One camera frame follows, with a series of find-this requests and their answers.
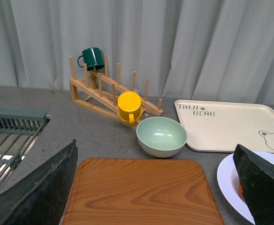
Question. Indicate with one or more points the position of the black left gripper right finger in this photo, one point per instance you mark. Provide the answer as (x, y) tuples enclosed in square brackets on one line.
[(256, 176)]

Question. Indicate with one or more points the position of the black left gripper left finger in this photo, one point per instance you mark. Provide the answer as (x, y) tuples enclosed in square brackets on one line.
[(40, 197)]

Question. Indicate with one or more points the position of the orange fruit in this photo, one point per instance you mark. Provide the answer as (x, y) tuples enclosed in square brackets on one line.
[(240, 189)]

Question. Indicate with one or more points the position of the white ridged deep plate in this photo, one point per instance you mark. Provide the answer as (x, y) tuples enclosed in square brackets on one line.
[(228, 181)]

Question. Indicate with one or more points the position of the brown wooden cutting board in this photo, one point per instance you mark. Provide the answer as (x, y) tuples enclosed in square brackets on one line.
[(110, 191)]

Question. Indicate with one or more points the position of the green sink drying rack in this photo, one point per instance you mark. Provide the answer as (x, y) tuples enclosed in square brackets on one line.
[(19, 129)]

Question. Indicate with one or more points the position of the beige bear tray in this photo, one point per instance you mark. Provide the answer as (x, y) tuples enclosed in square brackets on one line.
[(221, 126)]

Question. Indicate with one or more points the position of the light green bowl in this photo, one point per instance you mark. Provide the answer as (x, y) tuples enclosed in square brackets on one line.
[(161, 137)]

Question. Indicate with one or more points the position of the wooden dish rack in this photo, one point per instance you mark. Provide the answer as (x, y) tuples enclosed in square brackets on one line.
[(97, 92)]

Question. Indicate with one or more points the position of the yellow mug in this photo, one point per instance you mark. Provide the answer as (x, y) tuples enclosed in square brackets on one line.
[(129, 107)]

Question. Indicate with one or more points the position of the dark green mug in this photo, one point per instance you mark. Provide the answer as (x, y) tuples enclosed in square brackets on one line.
[(92, 57)]

